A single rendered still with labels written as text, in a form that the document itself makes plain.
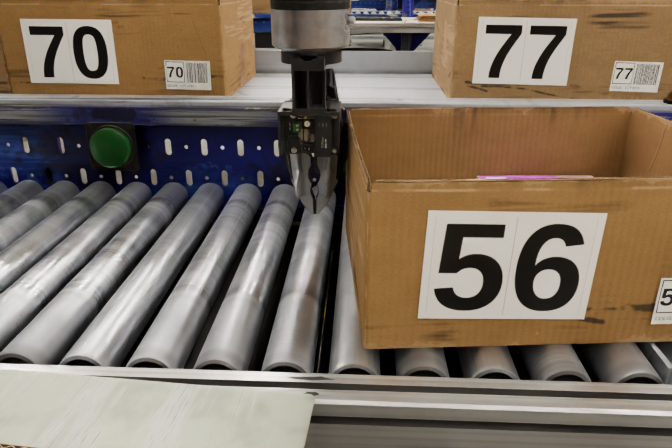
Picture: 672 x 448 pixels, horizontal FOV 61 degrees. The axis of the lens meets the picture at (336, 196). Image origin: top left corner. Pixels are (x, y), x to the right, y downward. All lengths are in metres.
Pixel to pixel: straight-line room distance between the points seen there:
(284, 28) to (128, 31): 0.47
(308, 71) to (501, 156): 0.32
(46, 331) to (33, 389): 0.10
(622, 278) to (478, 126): 0.30
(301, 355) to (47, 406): 0.22
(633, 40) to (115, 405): 0.92
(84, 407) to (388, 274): 0.28
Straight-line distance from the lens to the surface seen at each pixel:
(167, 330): 0.61
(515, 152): 0.82
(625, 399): 0.57
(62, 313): 0.68
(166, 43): 1.05
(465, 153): 0.80
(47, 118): 1.09
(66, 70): 1.12
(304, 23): 0.64
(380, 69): 1.32
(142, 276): 0.72
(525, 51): 1.02
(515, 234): 0.53
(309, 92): 0.64
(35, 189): 1.12
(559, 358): 0.59
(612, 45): 1.07
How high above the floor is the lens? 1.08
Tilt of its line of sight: 21 degrees down
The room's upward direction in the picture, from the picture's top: straight up
